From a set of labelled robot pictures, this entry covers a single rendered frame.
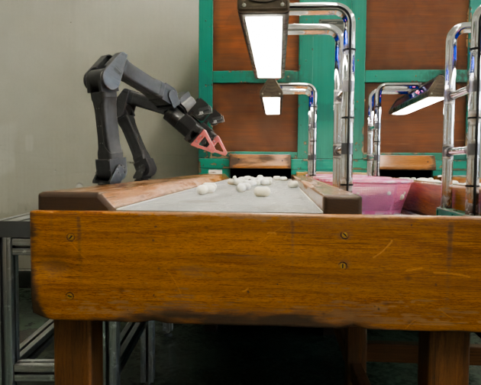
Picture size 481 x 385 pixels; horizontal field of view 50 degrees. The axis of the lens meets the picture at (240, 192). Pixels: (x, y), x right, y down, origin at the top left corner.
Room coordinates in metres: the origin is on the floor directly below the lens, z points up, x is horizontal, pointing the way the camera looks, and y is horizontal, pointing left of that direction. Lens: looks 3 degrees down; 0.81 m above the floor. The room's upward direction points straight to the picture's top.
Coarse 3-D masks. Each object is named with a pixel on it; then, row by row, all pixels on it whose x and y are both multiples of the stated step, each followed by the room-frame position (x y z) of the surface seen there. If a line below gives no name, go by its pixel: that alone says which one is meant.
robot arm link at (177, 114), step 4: (172, 108) 1.72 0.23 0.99; (176, 108) 1.73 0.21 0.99; (180, 108) 1.76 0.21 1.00; (184, 108) 1.75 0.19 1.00; (164, 112) 1.73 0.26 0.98; (168, 112) 1.71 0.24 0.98; (172, 112) 1.71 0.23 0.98; (176, 112) 1.72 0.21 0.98; (180, 112) 1.73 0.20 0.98; (184, 112) 1.76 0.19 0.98; (164, 116) 1.72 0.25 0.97; (168, 116) 1.72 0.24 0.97; (172, 116) 1.71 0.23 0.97; (176, 116) 1.71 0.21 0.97; (180, 116) 1.72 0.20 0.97; (168, 120) 1.72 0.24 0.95; (172, 120) 1.72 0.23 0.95; (176, 120) 1.71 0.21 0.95; (172, 124) 1.72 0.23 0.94
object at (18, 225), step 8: (16, 216) 1.32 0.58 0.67; (24, 216) 1.32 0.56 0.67; (0, 224) 1.22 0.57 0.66; (8, 224) 1.22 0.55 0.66; (16, 224) 1.22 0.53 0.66; (24, 224) 1.22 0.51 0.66; (0, 232) 1.22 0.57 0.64; (8, 232) 1.22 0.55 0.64; (16, 232) 1.22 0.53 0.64; (24, 232) 1.22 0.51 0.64
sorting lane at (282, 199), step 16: (176, 192) 1.19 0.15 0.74; (192, 192) 1.22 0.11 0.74; (224, 192) 1.23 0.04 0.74; (240, 192) 1.24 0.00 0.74; (272, 192) 1.25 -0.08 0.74; (288, 192) 1.26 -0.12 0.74; (304, 192) 1.23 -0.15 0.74; (128, 208) 0.78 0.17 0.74; (144, 208) 0.78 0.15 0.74; (160, 208) 0.78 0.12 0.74; (176, 208) 0.78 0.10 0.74; (192, 208) 0.79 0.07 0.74; (208, 208) 0.79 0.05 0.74; (224, 208) 0.79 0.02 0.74; (240, 208) 0.79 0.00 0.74; (256, 208) 0.80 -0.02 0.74; (272, 208) 0.80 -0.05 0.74; (288, 208) 0.80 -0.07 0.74; (304, 208) 0.80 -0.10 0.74
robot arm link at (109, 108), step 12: (96, 72) 1.48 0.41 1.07; (96, 84) 1.48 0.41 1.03; (96, 96) 1.49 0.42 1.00; (108, 96) 1.49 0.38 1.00; (96, 108) 1.50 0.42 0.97; (108, 108) 1.50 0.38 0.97; (96, 120) 1.51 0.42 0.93; (108, 120) 1.50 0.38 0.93; (108, 132) 1.50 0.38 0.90; (108, 144) 1.50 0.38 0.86; (120, 144) 1.53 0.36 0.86; (108, 156) 1.49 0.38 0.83; (120, 156) 1.52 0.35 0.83; (96, 168) 1.53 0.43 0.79; (108, 168) 1.50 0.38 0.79
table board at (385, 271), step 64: (64, 256) 0.73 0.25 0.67; (128, 256) 0.72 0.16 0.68; (192, 256) 0.72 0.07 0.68; (256, 256) 0.71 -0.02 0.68; (320, 256) 0.71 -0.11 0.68; (384, 256) 0.70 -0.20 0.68; (448, 256) 0.69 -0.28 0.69; (128, 320) 0.72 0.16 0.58; (192, 320) 0.72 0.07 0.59; (256, 320) 0.71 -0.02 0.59; (320, 320) 0.71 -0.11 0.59; (384, 320) 0.70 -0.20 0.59; (448, 320) 0.69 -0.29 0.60
